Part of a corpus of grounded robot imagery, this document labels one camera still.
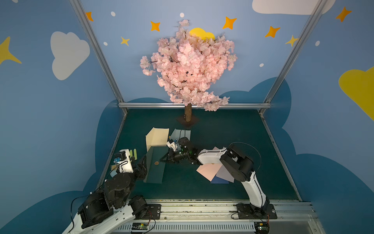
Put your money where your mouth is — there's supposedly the dark green envelope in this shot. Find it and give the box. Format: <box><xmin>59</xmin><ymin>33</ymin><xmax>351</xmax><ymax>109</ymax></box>
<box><xmin>144</xmin><ymin>146</ymin><xmax>168</xmax><ymax>184</ymax></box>

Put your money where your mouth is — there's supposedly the light teal envelope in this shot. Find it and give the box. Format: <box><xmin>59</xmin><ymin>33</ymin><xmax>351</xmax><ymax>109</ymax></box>
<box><xmin>169</xmin><ymin>129</ymin><xmax>191</xmax><ymax>143</ymax></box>

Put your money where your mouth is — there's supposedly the cream yellow envelope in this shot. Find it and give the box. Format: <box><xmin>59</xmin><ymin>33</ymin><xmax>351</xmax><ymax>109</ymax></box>
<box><xmin>145</xmin><ymin>128</ymin><xmax>169</xmax><ymax>152</ymax></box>

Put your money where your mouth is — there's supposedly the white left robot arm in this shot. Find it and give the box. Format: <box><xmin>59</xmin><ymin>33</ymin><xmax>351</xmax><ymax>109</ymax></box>
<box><xmin>63</xmin><ymin>156</ymin><xmax>149</xmax><ymax>234</ymax></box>

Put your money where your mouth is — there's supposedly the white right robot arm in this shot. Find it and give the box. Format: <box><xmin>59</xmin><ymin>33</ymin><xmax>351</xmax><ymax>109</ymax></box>
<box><xmin>160</xmin><ymin>137</ymin><xmax>270</xmax><ymax>215</ymax></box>

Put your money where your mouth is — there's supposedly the pink envelope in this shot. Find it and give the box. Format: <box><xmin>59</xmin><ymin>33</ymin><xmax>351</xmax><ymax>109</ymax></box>
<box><xmin>196</xmin><ymin>163</ymin><xmax>222</xmax><ymax>181</ymax></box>

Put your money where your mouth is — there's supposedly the dark blue envelope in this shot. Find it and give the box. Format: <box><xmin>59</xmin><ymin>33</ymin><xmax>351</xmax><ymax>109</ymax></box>
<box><xmin>210</xmin><ymin>176</ymin><xmax>229</xmax><ymax>184</ymax></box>

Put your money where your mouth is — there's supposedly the lavender envelope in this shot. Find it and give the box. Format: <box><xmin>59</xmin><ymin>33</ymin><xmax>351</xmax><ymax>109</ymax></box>
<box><xmin>211</xmin><ymin>146</ymin><xmax>235</xmax><ymax>184</ymax></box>

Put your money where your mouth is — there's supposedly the pink blossom artificial tree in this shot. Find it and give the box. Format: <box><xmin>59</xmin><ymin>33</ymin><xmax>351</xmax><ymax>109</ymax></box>
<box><xmin>140</xmin><ymin>19</ymin><xmax>237</xmax><ymax>126</ymax></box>

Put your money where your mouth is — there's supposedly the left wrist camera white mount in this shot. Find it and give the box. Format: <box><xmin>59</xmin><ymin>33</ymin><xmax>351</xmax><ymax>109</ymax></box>
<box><xmin>114</xmin><ymin>149</ymin><xmax>133</xmax><ymax>173</ymax></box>

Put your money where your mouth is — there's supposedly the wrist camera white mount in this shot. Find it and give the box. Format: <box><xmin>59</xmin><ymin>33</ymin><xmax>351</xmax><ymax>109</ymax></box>
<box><xmin>167</xmin><ymin>139</ymin><xmax>178</xmax><ymax>152</ymax></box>
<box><xmin>114</xmin><ymin>149</ymin><xmax>133</xmax><ymax>173</ymax></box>

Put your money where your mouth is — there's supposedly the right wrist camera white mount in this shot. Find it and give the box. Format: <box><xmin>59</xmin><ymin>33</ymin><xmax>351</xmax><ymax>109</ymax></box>
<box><xmin>167</xmin><ymin>139</ymin><xmax>178</xmax><ymax>152</ymax></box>

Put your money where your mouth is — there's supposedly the green garden fork wooden handle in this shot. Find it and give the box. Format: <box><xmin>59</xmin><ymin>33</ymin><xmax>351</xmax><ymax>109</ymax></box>
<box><xmin>129</xmin><ymin>149</ymin><xmax>137</xmax><ymax>161</ymax></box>

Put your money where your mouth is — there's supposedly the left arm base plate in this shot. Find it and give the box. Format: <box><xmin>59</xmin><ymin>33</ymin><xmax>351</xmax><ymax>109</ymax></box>
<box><xmin>136</xmin><ymin>204</ymin><xmax>162</xmax><ymax>220</ymax></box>

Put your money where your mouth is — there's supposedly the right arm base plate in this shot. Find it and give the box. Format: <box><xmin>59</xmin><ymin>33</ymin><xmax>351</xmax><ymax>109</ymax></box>
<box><xmin>236</xmin><ymin>203</ymin><xmax>278</xmax><ymax>220</ymax></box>

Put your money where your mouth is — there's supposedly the aluminium rail front frame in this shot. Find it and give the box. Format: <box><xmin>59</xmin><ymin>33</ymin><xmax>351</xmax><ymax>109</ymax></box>
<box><xmin>75</xmin><ymin>199</ymin><xmax>319</xmax><ymax>234</ymax></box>

